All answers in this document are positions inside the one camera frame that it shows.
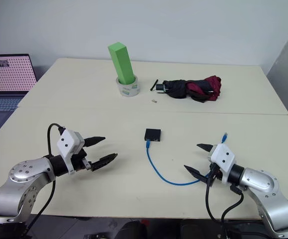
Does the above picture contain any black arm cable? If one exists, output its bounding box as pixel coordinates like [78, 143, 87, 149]
[205, 174, 244, 222]
[24, 123, 66, 235]

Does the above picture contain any green foam block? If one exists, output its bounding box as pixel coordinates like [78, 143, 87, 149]
[107, 41, 137, 85]

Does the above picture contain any open laptop computer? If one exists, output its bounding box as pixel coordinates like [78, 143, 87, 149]
[0, 53, 38, 115]

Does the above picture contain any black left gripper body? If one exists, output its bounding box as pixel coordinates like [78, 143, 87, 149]
[70, 148, 94, 172]

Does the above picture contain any small black box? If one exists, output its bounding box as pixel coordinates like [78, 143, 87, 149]
[144, 128, 162, 142]

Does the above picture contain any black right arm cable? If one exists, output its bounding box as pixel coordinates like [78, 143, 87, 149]
[205, 174, 244, 222]

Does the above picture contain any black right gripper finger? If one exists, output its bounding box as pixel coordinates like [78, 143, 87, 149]
[183, 164, 209, 185]
[196, 143, 216, 154]

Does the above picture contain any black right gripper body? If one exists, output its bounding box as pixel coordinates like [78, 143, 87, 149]
[207, 161, 222, 186]

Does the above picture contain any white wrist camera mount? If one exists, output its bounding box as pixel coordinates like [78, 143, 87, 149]
[207, 143, 236, 185]
[56, 129, 86, 175]

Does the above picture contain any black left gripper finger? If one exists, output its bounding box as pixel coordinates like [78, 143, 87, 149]
[84, 136, 107, 148]
[91, 152, 119, 172]

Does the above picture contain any clear packing tape roll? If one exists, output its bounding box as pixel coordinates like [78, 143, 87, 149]
[116, 74, 141, 99]

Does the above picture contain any black and maroon folded umbrella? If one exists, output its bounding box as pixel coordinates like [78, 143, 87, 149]
[155, 75, 222, 103]

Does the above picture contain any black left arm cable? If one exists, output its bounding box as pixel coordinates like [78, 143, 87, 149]
[24, 123, 66, 235]

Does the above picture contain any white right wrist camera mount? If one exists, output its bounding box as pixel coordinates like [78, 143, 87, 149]
[207, 143, 236, 185]

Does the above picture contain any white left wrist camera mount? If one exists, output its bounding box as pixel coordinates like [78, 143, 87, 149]
[56, 129, 86, 175]

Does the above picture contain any blue Ethernet cable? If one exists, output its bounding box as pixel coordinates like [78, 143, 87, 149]
[145, 132, 229, 186]

